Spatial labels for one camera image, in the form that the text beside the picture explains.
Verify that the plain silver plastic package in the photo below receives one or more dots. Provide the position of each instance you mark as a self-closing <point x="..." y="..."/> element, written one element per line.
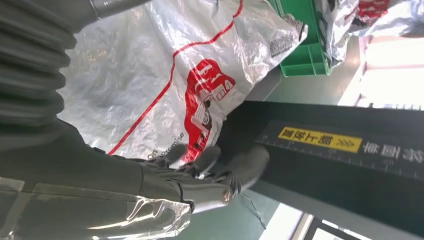
<point x="404" y="16"/>

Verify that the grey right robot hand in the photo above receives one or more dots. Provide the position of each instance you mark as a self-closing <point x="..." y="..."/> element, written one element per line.
<point x="82" y="185"/>

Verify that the black inbound machine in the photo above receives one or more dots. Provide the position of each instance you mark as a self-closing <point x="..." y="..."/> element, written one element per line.
<point x="331" y="185"/>

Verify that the yellow warning label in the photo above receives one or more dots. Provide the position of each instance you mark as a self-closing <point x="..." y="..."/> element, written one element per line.
<point x="319" y="139"/>

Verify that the ribbed grey right arm sleeve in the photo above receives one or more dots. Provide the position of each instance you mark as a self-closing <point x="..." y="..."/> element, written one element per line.
<point x="30" y="73"/>

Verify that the silver package with red label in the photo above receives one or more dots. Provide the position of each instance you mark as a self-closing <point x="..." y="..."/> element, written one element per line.
<point x="338" y="30"/>

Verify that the green plastic crate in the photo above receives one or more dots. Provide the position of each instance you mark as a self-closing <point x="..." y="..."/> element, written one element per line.
<point x="304" y="59"/>

